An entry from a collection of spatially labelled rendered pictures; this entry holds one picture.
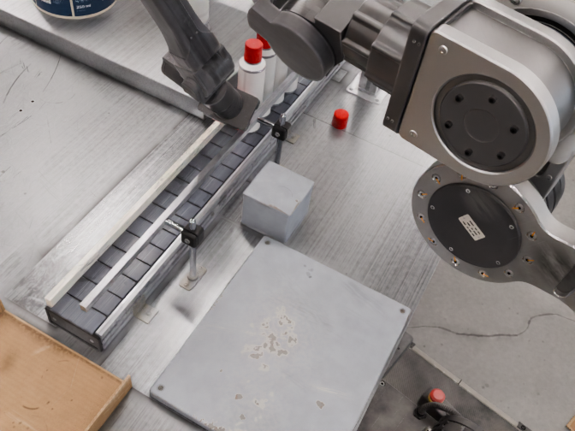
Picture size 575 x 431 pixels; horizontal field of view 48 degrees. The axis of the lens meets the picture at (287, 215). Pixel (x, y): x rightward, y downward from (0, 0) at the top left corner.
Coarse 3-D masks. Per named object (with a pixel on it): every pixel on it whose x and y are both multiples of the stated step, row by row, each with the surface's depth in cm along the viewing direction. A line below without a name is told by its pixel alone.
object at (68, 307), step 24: (288, 96) 141; (216, 144) 130; (240, 144) 130; (192, 168) 125; (216, 168) 125; (168, 192) 120; (144, 216) 116; (192, 216) 117; (120, 240) 112; (168, 240) 113; (96, 264) 109; (144, 264) 110; (72, 288) 105; (120, 288) 106; (72, 312) 103; (96, 312) 103
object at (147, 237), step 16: (288, 80) 132; (272, 96) 128; (256, 112) 125; (208, 176) 115; (192, 192) 111; (176, 208) 108; (160, 224) 105; (144, 240) 103; (128, 256) 101; (112, 272) 99; (96, 288) 96; (80, 304) 95
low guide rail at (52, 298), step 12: (216, 132) 129; (204, 144) 126; (192, 156) 124; (180, 168) 121; (168, 180) 119; (156, 192) 116; (144, 204) 114; (132, 216) 112; (120, 228) 110; (108, 240) 108; (96, 252) 106; (84, 264) 104; (72, 276) 103; (60, 288) 101; (48, 300) 100
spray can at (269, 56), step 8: (264, 40) 121; (264, 48) 123; (264, 56) 123; (272, 56) 124; (272, 64) 126; (272, 72) 127; (264, 80) 128; (272, 80) 129; (264, 88) 129; (272, 88) 131; (264, 96) 131
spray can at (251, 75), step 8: (248, 40) 118; (256, 40) 119; (248, 48) 117; (256, 48) 117; (248, 56) 119; (256, 56) 119; (240, 64) 121; (248, 64) 120; (256, 64) 120; (264, 64) 121; (240, 72) 121; (248, 72) 120; (256, 72) 120; (264, 72) 122; (240, 80) 123; (248, 80) 122; (256, 80) 122; (240, 88) 124; (248, 88) 123; (256, 88) 123; (256, 96) 125; (256, 128) 132
